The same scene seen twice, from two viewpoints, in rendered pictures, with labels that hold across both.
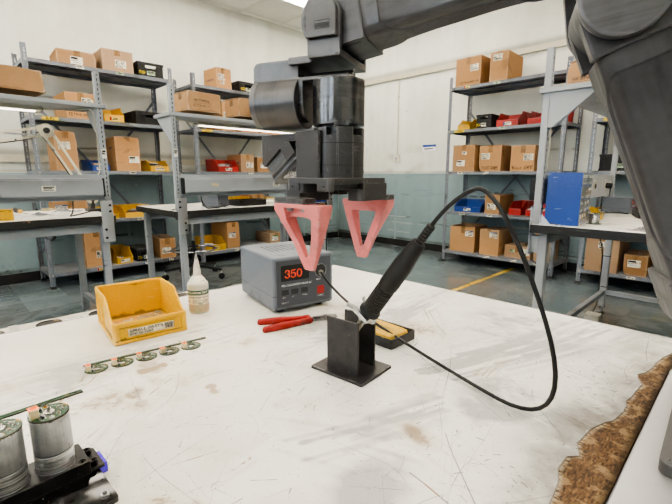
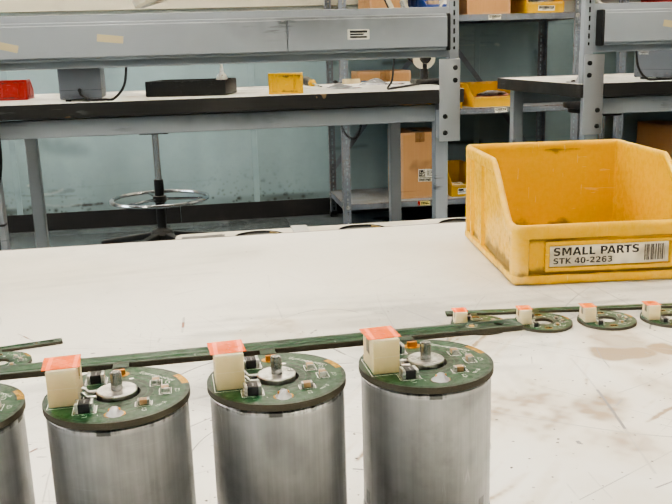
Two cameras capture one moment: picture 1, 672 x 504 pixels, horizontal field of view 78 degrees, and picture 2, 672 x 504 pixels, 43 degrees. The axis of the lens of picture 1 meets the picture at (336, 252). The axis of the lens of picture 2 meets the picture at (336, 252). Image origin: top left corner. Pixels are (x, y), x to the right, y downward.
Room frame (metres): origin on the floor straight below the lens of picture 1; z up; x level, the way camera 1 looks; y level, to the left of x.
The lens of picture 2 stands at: (0.14, 0.13, 0.87)
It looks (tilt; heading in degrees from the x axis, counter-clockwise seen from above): 13 degrees down; 36
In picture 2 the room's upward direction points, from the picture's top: 2 degrees counter-clockwise
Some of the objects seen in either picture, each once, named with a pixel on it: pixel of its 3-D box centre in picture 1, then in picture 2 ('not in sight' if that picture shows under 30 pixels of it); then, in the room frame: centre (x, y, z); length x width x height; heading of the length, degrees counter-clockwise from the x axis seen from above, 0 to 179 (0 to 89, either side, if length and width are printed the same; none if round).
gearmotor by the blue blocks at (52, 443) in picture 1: (53, 443); (426, 481); (0.27, 0.20, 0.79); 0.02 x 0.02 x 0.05
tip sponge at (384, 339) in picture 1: (382, 331); not in sight; (0.56, -0.07, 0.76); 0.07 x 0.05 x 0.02; 45
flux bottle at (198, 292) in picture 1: (197, 282); not in sight; (0.68, 0.23, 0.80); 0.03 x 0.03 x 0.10
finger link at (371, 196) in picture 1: (356, 221); not in sight; (0.51, -0.02, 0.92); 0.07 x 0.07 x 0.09; 50
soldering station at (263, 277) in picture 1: (285, 274); not in sight; (0.75, 0.09, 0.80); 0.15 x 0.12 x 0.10; 33
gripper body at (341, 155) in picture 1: (338, 161); not in sight; (0.48, 0.00, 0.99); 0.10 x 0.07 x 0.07; 140
